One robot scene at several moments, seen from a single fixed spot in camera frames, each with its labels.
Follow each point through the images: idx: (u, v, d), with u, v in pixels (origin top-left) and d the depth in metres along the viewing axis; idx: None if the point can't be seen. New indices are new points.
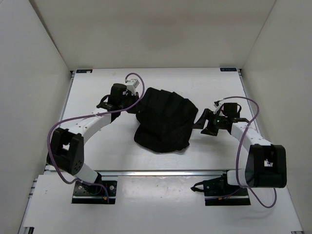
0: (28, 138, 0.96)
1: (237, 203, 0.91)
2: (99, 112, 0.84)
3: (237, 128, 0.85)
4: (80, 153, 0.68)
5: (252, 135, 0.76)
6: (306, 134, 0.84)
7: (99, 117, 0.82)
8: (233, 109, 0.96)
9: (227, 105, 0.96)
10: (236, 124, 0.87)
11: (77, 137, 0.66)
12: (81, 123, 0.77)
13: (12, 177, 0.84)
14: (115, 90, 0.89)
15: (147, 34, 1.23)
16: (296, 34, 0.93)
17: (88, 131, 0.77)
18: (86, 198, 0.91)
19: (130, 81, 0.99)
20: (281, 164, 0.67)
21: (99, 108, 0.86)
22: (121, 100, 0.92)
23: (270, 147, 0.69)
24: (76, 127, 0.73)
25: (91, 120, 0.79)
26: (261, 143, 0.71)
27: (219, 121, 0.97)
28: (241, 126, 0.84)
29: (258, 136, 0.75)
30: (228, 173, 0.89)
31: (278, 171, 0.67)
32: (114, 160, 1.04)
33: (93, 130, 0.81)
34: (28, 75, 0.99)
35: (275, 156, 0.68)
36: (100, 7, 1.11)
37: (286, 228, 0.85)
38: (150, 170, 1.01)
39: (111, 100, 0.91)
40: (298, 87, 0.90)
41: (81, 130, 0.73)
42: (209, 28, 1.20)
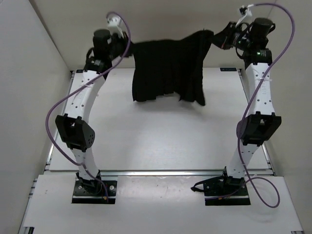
0: (28, 139, 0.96)
1: (237, 202, 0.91)
2: (88, 79, 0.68)
3: (252, 75, 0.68)
4: (87, 130, 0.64)
5: (260, 95, 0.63)
6: (306, 134, 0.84)
7: (90, 86, 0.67)
8: (263, 35, 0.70)
9: (257, 26, 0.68)
10: (254, 65, 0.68)
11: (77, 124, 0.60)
12: (75, 100, 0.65)
13: (12, 178, 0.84)
14: (98, 42, 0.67)
15: (147, 34, 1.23)
16: (296, 33, 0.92)
17: (88, 106, 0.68)
18: (86, 198, 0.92)
19: (115, 19, 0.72)
20: (271, 130, 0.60)
21: (87, 71, 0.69)
22: (111, 50, 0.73)
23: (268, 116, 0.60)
24: (72, 109, 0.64)
25: (85, 94, 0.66)
26: (263, 111, 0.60)
27: (241, 43, 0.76)
28: (256, 73, 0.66)
29: (266, 98, 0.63)
30: (228, 167, 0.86)
31: (265, 133, 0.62)
32: (115, 159, 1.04)
33: (91, 101, 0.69)
34: (28, 77, 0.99)
35: (267, 124, 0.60)
36: (99, 7, 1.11)
37: (286, 229, 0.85)
38: (150, 170, 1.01)
39: (96, 51, 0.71)
40: (298, 87, 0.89)
41: (80, 112, 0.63)
42: (210, 27, 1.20)
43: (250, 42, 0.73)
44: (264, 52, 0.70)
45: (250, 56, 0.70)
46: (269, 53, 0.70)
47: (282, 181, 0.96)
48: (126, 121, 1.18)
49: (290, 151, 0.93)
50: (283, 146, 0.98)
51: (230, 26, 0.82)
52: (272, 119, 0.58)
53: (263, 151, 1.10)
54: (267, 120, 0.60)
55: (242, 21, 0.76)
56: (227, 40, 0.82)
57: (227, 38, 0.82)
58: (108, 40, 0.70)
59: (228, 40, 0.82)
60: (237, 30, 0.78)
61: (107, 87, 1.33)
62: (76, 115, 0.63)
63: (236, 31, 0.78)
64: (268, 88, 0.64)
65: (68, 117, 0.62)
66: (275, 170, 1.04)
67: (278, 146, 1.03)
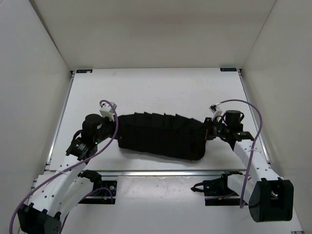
0: (28, 139, 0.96)
1: (237, 203, 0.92)
2: (68, 164, 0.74)
3: (241, 149, 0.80)
4: (48, 228, 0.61)
5: (258, 164, 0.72)
6: (306, 134, 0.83)
7: (67, 172, 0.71)
8: (236, 121, 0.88)
9: (229, 116, 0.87)
10: (239, 143, 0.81)
11: (42, 217, 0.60)
12: (48, 188, 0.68)
13: (12, 178, 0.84)
14: (87, 127, 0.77)
15: (147, 34, 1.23)
16: (296, 32, 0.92)
17: (61, 194, 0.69)
18: (87, 199, 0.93)
19: (107, 105, 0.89)
20: (287, 199, 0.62)
21: (70, 155, 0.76)
22: (97, 136, 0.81)
23: (276, 182, 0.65)
24: (41, 198, 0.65)
25: (57, 183, 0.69)
26: (268, 177, 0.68)
27: (221, 131, 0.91)
28: (245, 147, 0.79)
29: (264, 166, 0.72)
30: (228, 177, 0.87)
31: (283, 206, 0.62)
32: (114, 160, 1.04)
33: (66, 187, 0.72)
34: (28, 76, 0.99)
35: (281, 190, 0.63)
36: (99, 7, 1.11)
37: (286, 229, 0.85)
38: (151, 170, 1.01)
39: (84, 137, 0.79)
40: (298, 88, 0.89)
41: (47, 202, 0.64)
42: (209, 27, 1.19)
43: (228, 129, 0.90)
44: (244, 132, 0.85)
45: (233, 137, 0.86)
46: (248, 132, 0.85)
47: None
48: None
49: (290, 152, 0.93)
50: (284, 147, 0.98)
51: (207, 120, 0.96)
52: (283, 184, 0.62)
53: (263, 151, 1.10)
54: (279, 189, 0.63)
55: (216, 115, 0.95)
56: (209, 131, 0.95)
57: (208, 130, 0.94)
58: (98, 127, 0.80)
59: (210, 130, 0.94)
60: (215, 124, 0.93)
61: (107, 87, 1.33)
62: (43, 206, 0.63)
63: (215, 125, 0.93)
64: (261, 158, 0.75)
65: (32, 207, 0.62)
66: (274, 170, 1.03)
67: (278, 147, 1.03)
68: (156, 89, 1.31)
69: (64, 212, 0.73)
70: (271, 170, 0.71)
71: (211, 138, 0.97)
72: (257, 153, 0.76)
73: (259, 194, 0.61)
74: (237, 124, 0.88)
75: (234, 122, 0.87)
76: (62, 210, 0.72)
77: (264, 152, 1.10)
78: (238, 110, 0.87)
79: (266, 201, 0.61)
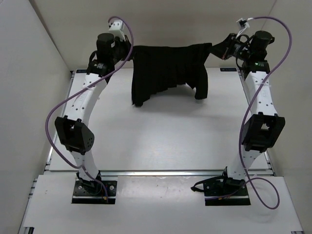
0: (28, 139, 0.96)
1: (237, 202, 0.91)
2: (91, 82, 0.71)
3: (251, 81, 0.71)
4: (86, 134, 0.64)
5: (261, 98, 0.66)
6: (306, 135, 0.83)
7: (92, 89, 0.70)
8: (262, 47, 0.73)
9: (259, 40, 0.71)
10: (252, 73, 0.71)
11: (79, 124, 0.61)
12: (76, 102, 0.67)
13: (12, 178, 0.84)
14: (102, 45, 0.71)
15: (147, 34, 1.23)
16: (296, 33, 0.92)
17: (88, 108, 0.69)
18: (86, 198, 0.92)
19: (116, 23, 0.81)
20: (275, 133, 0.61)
21: (90, 74, 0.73)
22: (113, 54, 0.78)
23: (271, 116, 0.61)
24: (72, 111, 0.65)
25: (85, 97, 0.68)
26: (265, 111, 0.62)
27: (242, 54, 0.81)
28: (256, 80, 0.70)
29: (268, 101, 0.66)
30: (228, 167, 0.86)
31: (270, 138, 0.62)
32: (115, 160, 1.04)
33: (92, 104, 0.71)
34: (28, 76, 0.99)
35: (273, 126, 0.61)
36: (99, 7, 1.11)
37: (286, 229, 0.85)
38: (150, 170, 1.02)
39: (101, 55, 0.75)
40: (298, 87, 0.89)
41: (80, 113, 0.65)
42: (209, 28, 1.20)
43: (249, 53, 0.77)
44: (262, 63, 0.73)
45: (248, 66, 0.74)
46: (267, 64, 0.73)
47: (282, 182, 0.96)
48: (126, 121, 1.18)
49: (290, 151, 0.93)
50: (283, 147, 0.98)
51: (231, 38, 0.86)
52: (276, 120, 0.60)
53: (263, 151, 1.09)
54: (270, 122, 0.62)
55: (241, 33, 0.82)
56: (228, 50, 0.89)
57: (228, 49, 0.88)
58: (112, 45, 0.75)
59: (231, 49, 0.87)
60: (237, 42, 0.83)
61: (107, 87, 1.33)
62: (76, 117, 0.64)
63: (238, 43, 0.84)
64: (269, 92, 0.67)
65: (68, 118, 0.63)
66: (275, 171, 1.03)
67: (278, 146, 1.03)
68: None
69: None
70: (273, 107, 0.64)
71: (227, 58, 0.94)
72: (266, 87, 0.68)
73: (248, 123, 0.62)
74: (261, 50, 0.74)
75: (260, 46, 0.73)
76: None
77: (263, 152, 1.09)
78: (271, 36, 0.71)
79: (255, 133, 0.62)
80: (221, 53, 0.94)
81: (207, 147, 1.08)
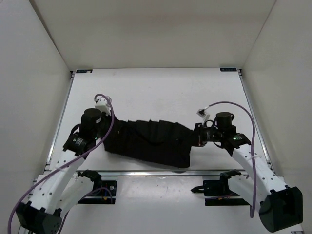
0: (28, 139, 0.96)
1: (237, 203, 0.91)
2: (65, 160, 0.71)
3: (241, 157, 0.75)
4: (48, 224, 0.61)
5: (262, 173, 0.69)
6: (306, 135, 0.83)
7: (65, 169, 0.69)
8: (228, 123, 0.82)
9: (221, 119, 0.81)
10: (238, 149, 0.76)
11: (40, 215, 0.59)
12: (45, 186, 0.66)
13: (12, 178, 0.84)
14: (87, 120, 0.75)
15: (147, 34, 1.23)
16: (296, 33, 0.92)
17: (59, 190, 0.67)
18: (86, 199, 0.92)
19: (102, 100, 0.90)
20: (298, 206, 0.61)
21: (67, 151, 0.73)
22: (96, 130, 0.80)
23: (284, 190, 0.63)
24: (39, 197, 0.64)
25: (55, 179, 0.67)
26: (276, 188, 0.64)
27: (214, 136, 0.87)
28: (245, 154, 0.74)
29: (269, 174, 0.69)
30: (229, 180, 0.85)
31: (296, 212, 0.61)
32: (114, 160, 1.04)
33: (66, 184, 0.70)
34: (28, 76, 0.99)
35: (289, 199, 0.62)
36: (99, 7, 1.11)
37: (286, 228, 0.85)
38: (151, 170, 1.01)
39: (82, 131, 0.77)
40: (297, 87, 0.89)
41: (45, 203, 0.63)
42: (209, 27, 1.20)
43: (222, 133, 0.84)
44: (240, 135, 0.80)
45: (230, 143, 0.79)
46: (244, 135, 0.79)
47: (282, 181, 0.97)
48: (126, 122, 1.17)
49: (290, 151, 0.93)
50: (283, 147, 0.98)
51: (198, 126, 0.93)
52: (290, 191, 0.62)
53: (263, 151, 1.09)
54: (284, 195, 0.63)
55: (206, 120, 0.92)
56: (202, 138, 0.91)
57: (200, 136, 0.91)
58: (97, 121, 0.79)
59: (203, 136, 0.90)
60: (203, 129, 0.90)
61: (107, 87, 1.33)
62: (40, 205, 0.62)
63: (205, 129, 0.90)
64: (266, 166, 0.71)
65: (30, 205, 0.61)
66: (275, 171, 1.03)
67: (277, 147, 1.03)
68: (155, 89, 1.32)
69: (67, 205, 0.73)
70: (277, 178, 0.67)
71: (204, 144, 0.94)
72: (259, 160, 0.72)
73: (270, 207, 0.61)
74: (228, 126, 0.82)
75: (224, 124, 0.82)
76: (63, 205, 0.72)
77: (263, 152, 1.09)
78: (229, 112, 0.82)
79: (280, 214, 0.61)
80: (195, 140, 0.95)
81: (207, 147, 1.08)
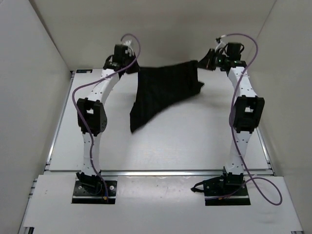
0: (28, 138, 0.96)
1: (237, 202, 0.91)
2: (107, 74, 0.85)
3: (233, 74, 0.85)
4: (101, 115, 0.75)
5: (243, 85, 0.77)
6: (306, 134, 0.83)
7: (108, 79, 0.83)
8: (236, 50, 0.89)
9: (231, 45, 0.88)
10: (233, 68, 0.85)
11: (97, 104, 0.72)
12: (95, 88, 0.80)
13: (12, 177, 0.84)
14: (118, 48, 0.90)
15: (147, 34, 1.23)
16: (296, 33, 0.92)
17: (105, 94, 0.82)
18: (86, 198, 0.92)
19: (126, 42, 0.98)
20: (258, 112, 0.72)
21: (107, 69, 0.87)
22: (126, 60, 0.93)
23: (253, 99, 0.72)
24: (92, 94, 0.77)
25: (103, 85, 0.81)
26: (247, 95, 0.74)
27: (221, 61, 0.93)
28: (236, 72, 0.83)
29: (248, 87, 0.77)
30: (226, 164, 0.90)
31: (255, 117, 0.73)
32: (114, 160, 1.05)
33: (107, 92, 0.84)
34: (28, 75, 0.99)
35: (255, 107, 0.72)
36: (99, 7, 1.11)
37: (286, 229, 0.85)
38: (150, 170, 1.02)
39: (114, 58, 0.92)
40: (297, 87, 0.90)
41: (98, 97, 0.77)
42: (209, 27, 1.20)
43: (228, 57, 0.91)
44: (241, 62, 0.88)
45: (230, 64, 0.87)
46: (245, 61, 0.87)
47: (282, 182, 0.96)
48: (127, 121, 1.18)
49: (290, 150, 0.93)
50: (283, 146, 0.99)
51: (210, 50, 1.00)
52: (258, 100, 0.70)
53: (263, 151, 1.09)
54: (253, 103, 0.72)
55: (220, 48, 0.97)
56: (210, 62, 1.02)
57: (210, 60, 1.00)
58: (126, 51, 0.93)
59: (212, 61, 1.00)
60: (215, 55, 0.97)
61: None
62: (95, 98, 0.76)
63: (216, 55, 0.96)
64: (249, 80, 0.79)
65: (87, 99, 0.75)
66: (275, 171, 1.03)
67: (277, 146, 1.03)
68: None
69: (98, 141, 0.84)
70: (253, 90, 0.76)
71: (211, 68, 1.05)
72: (245, 76, 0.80)
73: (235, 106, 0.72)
74: (235, 53, 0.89)
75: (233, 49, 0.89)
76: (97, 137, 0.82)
77: (264, 152, 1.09)
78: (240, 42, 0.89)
79: (240, 112, 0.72)
80: (204, 64, 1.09)
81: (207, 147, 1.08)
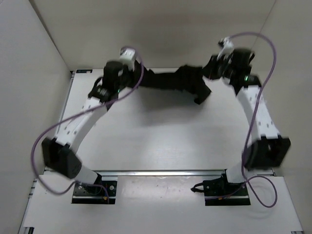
0: (28, 139, 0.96)
1: (237, 203, 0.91)
2: (90, 106, 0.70)
3: (246, 98, 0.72)
4: (70, 163, 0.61)
5: (260, 118, 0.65)
6: (306, 134, 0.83)
7: (89, 113, 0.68)
8: (243, 62, 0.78)
9: (237, 57, 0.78)
10: (245, 90, 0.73)
11: (65, 149, 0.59)
12: (70, 126, 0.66)
13: (12, 178, 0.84)
14: (109, 71, 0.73)
15: (147, 34, 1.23)
16: (297, 32, 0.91)
17: (80, 134, 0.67)
18: (86, 198, 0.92)
19: (128, 52, 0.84)
20: (280, 156, 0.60)
21: (91, 99, 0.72)
22: (118, 83, 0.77)
23: (275, 140, 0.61)
24: (64, 134, 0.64)
25: (79, 122, 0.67)
26: (268, 134, 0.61)
27: (224, 73, 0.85)
28: (250, 96, 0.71)
29: (267, 121, 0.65)
30: (227, 171, 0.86)
31: (275, 161, 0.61)
32: (114, 160, 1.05)
33: (86, 129, 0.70)
34: (27, 76, 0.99)
35: (278, 149, 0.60)
36: (99, 7, 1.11)
37: (286, 229, 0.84)
38: (150, 170, 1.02)
39: (105, 82, 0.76)
40: (298, 87, 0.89)
41: (70, 138, 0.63)
42: (209, 27, 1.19)
43: (233, 70, 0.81)
44: (252, 77, 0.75)
45: (240, 82, 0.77)
46: (257, 79, 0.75)
47: (282, 182, 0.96)
48: (127, 121, 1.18)
49: (290, 151, 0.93)
50: None
51: (213, 59, 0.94)
52: (282, 141, 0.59)
53: None
54: (275, 144, 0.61)
55: (223, 53, 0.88)
56: (213, 72, 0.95)
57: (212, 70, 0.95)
58: (120, 72, 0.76)
59: (214, 71, 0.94)
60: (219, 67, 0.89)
61: None
62: (65, 141, 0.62)
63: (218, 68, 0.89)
64: (266, 112, 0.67)
65: (54, 140, 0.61)
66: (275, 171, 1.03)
67: None
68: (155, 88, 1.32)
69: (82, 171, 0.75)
70: (273, 126, 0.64)
71: (214, 79, 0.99)
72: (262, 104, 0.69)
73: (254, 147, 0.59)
74: (243, 68, 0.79)
75: (240, 62, 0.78)
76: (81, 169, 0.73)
77: None
78: (248, 49, 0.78)
79: (259, 155, 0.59)
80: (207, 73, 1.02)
81: (207, 147, 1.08)
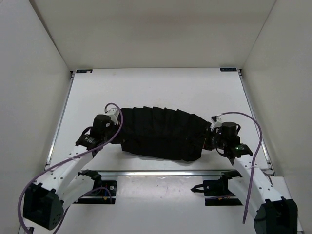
0: (27, 139, 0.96)
1: (237, 203, 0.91)
2: (77, 152, 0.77)
3: (241, 166, 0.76)
4: (54, 211, 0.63)
5: (259, 183, 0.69)
6: (306, 135, 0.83)
7: (76, 160, 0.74)
8: (232, 134, 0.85)
9: (226, 129, 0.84)
10: (239, 159, 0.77)
11: (50, 196, 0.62)
12: (56, 172, 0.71)
13: (12, 178, 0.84)
14: (98, 123, 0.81)
15: (147, 34, 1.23)
16: (296, 33, 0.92)
17: (67, 180, 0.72)
18: (86, 198, 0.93)
19: (111, 109, 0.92)
20: (291, 219, 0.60)
21: (79, 146, 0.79)
22: (105, 134, 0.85)
23: (280, 202, 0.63)
24: (50, 181, 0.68)
25: (68, 166, 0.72)
26: (272, 198, 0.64)
27: (218, 142, 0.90)
28: (245, 164, 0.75)
29: (267, 185, 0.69)
30: (230, 181, 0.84)
31: (289, 225, 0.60)
32: (114, 161, 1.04)
33: (73, 174, 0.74)
34: (27, 76, 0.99)
35: (286, 212, 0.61)
36: (99, 7, 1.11)
37: None
38: (150, 170, 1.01)
39: (92, 133, 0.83)
40: (298, 87, 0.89)
41: (55, 184, 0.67)
42: (209, 27, 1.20)
43: (225, 142, 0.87)
44: (243, 146, 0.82)
45: (231, 151, 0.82)
46: (247, 146, 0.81)
47: (282, 182, 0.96)
48: None
49: (291, 151, 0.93)
50: (283, 147, 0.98)
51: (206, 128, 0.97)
52: (286, 203, 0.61)
53: (264, 151, 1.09)
54: (282, 207, 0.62)
55: (215, 126, 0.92)
56: (206, 141, 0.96)
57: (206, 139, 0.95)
58: (107, 124, 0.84)
59: (208, 140, 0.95)
60: (213, 135, 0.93)
61: (107, 87, 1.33)
62: (52, 186, 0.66)
63: (212, 136, 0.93)
64: (263, 176, 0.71)
65: (41, 186, 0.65)
66: (275, 171, 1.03)
67: (278, 147, 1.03)
68: (155, 89, 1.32)
69: (68, 200, 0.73)
70: (274, 189, 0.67)
71: (209, 147, 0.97)
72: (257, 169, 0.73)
73: (265, 216, 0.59)
74: (232, 138, 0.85)
75: (228, 135, 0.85)
76: (66, 199, 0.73)
77: (264, 152, 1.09)
78: (234, 123, 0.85)
79: (272, 222, 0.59)
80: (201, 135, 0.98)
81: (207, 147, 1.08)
